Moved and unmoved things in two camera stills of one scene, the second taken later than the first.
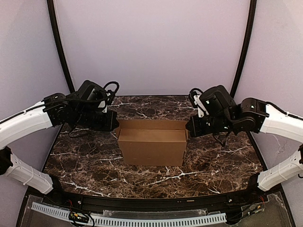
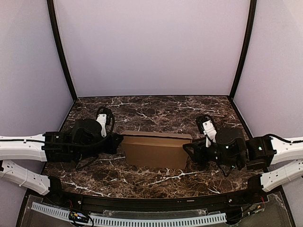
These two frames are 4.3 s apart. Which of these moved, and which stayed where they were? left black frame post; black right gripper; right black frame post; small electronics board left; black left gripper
Moved: black right gripper; black left gripper
Stayed: left black frame post; small electronics board left; right black frame post
